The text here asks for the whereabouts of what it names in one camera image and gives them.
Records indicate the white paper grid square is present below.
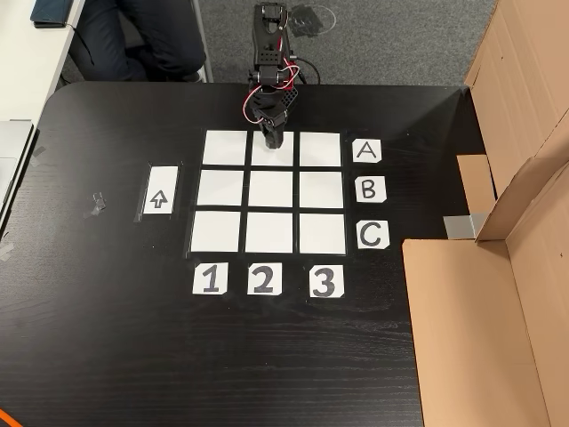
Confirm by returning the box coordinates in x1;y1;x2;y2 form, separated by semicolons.
251;130;295;167
202;130;248;166
244;212;295;254
299;131;342;168
248;170;295;208
299;213;348;256
299;171;345;209
196;169;245;207
189;210;242;254

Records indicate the paper sheet with letter A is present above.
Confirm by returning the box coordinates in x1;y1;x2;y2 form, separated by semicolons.
352;138;383;165

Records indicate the grey metal desk leg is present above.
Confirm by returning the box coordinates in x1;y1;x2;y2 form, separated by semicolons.
190;0;215;84

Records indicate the black tape patch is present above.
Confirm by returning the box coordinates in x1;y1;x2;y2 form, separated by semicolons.
288;4;325;38

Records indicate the paper sheet with letter B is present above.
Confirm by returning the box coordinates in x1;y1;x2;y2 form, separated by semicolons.
355;175;388;205

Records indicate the white paper sheet with arrow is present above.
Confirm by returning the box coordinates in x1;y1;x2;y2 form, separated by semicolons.
142;165;180;217

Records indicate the person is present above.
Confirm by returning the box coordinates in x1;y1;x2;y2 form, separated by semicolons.
68;0;208;84

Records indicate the paper sheet with letter C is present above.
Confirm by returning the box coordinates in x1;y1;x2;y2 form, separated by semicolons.
357;220;391;251

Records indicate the paper sheet with number 2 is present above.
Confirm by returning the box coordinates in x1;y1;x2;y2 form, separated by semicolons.
246;262;284;296

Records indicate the paper sheet with number 1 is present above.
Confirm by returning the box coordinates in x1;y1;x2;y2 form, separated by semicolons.
192;262;229;295

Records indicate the paper sheet with number 3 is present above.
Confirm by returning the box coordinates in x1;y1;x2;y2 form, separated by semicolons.
309;264;346;299

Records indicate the crumpled clear tape piece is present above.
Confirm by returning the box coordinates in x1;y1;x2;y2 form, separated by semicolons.
82;190;108;220

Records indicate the dark blue notebook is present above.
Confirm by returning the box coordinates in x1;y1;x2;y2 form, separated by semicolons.
29;0;75;28

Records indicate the brown cardboard sheet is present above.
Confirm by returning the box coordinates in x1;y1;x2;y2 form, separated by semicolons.
402;155;569;427
456;0;569;244

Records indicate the white desk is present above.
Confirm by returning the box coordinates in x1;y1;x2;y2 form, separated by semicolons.
0;0;85;122

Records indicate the black cable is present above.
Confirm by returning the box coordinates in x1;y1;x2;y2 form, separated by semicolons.
293;56;322;85

